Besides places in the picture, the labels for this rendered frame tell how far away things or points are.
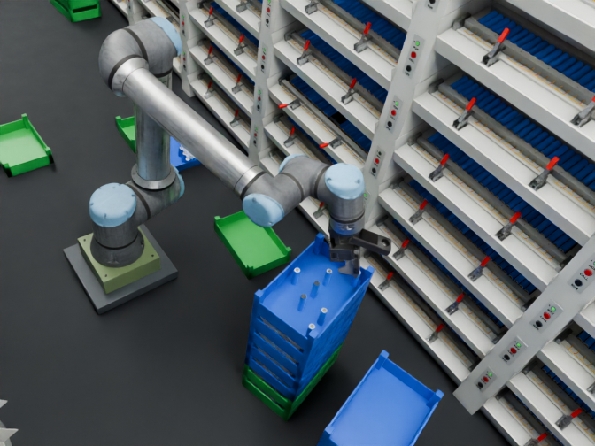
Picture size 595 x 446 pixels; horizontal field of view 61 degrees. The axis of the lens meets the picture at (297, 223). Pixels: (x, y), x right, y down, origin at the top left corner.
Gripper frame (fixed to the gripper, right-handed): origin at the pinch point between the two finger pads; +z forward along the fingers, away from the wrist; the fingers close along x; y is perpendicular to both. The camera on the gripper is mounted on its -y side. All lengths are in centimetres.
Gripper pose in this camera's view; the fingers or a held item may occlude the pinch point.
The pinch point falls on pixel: (358, 272)
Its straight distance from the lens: 145.7
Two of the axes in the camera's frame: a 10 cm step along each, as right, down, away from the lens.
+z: 1.2, 6.9, 7.1
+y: -9.9, -0.1, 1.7
